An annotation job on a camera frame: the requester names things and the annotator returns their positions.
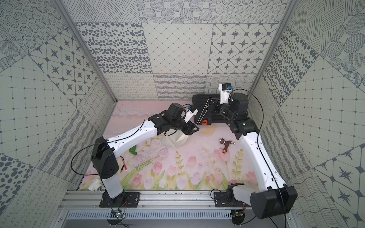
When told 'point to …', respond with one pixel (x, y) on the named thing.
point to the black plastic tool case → (203, 114)
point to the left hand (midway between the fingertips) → (195, 122)
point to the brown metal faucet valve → (226, 143)
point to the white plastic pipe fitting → (96, 186)
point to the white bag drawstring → (206, 106)
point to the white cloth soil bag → (173, 138)
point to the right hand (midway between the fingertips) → (209, 100)
